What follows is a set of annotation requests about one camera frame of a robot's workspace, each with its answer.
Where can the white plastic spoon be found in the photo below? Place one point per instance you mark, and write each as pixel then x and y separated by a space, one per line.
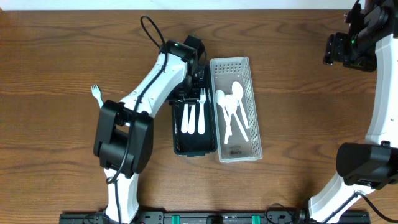
pixel 228 130
pixel 231 107
pixel 238 92
pixel 220 96

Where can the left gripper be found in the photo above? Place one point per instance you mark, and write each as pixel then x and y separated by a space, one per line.
pixel 185 100

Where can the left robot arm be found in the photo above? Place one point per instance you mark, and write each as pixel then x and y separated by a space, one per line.
pixel 125 131

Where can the white fork thin handle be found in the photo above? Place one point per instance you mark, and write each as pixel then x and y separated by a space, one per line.
pixel 191 121

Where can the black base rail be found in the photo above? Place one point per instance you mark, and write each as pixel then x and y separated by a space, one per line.
pixel 272 216

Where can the white fork thick handle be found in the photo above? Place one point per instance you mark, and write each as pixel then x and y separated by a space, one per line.
pixel 96 92

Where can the dark green plastic basket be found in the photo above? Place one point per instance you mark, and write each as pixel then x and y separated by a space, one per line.
pixel 192 145

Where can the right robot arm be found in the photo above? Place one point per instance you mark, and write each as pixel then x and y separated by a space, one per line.
pixel 364 168

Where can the clear white plastic basket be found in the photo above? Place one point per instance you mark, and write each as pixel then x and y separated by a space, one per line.
pixel 224 71

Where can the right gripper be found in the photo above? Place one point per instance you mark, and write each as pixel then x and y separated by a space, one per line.
pixel 339 51

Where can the white fork straight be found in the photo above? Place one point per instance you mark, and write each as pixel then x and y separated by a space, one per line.
pixel 201 119

